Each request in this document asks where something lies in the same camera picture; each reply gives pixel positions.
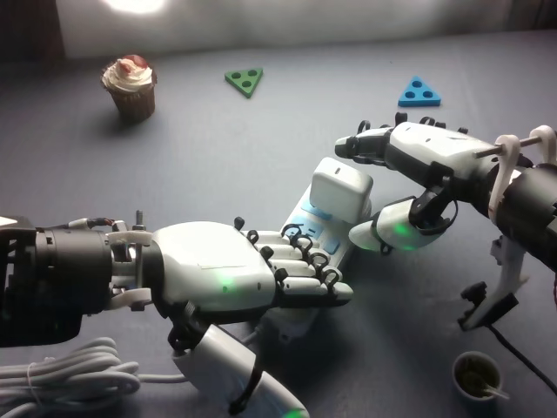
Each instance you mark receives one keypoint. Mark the grey table cloth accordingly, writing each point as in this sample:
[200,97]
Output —
[261,130]

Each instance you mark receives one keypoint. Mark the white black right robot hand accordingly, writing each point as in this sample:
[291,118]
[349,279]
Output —
[439,148]

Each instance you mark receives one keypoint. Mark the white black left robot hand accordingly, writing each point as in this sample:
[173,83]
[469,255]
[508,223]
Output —
[204,261]

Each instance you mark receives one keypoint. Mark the white backdrop board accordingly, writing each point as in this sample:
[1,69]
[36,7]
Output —
[304,22]

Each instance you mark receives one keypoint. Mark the toy cupcake white cream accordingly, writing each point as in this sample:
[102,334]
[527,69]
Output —
[130,87]

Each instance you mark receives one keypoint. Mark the white charger plug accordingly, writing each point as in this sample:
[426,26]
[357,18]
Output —
[339,191]

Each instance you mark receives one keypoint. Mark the small white spoon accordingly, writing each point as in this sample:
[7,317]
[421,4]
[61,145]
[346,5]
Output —
[496,393]

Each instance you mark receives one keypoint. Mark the green triangle block three holes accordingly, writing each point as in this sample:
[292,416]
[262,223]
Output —
[244,82]

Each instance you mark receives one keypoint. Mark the white power strip blue sockets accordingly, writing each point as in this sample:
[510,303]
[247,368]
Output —
[304,213]

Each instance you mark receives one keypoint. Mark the white bracket wrist camera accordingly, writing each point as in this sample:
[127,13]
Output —
[507,278]

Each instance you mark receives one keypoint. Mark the blue triangle block three holes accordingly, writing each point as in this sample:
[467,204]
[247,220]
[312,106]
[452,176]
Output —
[418,101]

